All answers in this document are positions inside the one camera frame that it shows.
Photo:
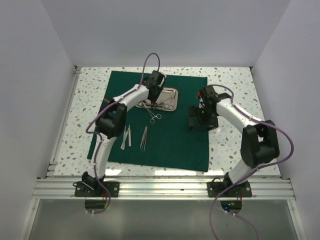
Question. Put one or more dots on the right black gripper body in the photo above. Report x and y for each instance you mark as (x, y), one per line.
(207, 118)

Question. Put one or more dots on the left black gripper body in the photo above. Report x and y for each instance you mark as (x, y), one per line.
(153, 99)

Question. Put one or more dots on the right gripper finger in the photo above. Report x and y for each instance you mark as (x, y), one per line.
(194, 111)
(191, 123)

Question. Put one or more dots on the steel instrument tray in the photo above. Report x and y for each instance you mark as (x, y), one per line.
(166, 93)

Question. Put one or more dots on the steel hemostat clamp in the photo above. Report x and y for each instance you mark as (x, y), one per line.
(153, 116)

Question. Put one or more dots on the green surgical cloth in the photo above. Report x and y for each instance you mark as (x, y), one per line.
(169, 142)

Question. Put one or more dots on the pointed steel tweezers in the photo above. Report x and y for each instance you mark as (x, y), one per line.
(144, 139)

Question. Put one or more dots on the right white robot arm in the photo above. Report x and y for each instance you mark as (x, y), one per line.
(259, 140)

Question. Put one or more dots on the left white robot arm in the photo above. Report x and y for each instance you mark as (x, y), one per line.
(108, 125)

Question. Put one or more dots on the steel surgical scissors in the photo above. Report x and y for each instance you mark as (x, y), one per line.
(167, 103)

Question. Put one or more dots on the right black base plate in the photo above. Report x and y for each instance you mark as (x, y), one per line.
(241, 190)

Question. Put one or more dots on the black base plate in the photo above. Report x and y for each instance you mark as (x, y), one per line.
(110, 188)
(241, 190)

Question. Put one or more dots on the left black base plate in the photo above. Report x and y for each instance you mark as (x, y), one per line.
(110, 188)

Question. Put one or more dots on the aluminium mounting rail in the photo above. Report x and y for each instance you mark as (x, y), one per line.
(163, 188)

